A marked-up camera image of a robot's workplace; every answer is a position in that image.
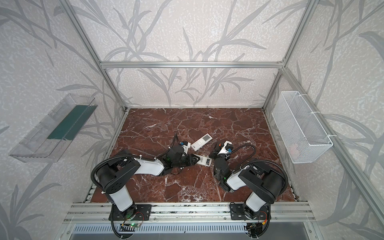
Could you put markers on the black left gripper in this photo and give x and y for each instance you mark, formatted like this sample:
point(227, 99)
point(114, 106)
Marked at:
point(186, 159)

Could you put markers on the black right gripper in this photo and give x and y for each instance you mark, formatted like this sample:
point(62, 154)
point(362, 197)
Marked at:
point(217, 157)

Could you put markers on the white remote being unloaded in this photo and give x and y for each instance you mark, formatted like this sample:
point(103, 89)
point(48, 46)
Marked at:
point(203, 161)

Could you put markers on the white remote with display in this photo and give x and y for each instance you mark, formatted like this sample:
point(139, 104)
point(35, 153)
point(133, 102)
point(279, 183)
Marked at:
point(201, 142)

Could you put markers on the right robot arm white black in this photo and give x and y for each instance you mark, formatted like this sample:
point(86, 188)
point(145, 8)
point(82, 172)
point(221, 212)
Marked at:
point(266, 179)

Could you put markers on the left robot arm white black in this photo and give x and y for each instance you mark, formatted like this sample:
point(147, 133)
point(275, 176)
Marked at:
point(111, 175)

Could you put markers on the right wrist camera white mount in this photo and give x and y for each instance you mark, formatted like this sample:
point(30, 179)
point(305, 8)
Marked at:
point(227, 148)

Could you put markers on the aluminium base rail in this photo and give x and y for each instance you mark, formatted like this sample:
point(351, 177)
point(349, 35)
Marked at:
point(208, 212)

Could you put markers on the white wire mesh basket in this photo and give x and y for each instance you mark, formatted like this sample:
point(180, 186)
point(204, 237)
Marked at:
point(301, 131)

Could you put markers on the small circuit board with wires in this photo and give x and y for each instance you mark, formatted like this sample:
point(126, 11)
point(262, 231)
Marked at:
point(130, 227)

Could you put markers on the aluminium horizontal frame bar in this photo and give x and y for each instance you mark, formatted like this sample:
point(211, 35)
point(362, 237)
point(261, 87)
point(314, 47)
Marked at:
point(158, 65)

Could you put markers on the clear plastic wall tray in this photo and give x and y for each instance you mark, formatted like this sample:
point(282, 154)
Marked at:
point(47, 142)

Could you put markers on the aluminium frame post right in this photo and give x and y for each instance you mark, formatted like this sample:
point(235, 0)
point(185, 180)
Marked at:
point(307, 15)

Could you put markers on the aluminium frame post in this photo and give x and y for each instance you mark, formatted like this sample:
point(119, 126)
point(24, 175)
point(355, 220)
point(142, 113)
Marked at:
point(307, 15)
point(70, 13)

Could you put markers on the aluminium frame post left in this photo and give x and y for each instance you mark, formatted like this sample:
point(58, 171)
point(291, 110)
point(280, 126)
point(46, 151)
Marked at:
point(70, 13)

